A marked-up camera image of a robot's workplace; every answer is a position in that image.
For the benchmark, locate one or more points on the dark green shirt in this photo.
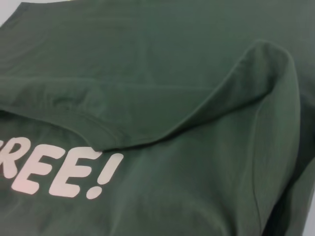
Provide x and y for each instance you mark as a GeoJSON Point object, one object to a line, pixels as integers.
{"type": "Point", "coordinates": [157, 86]}

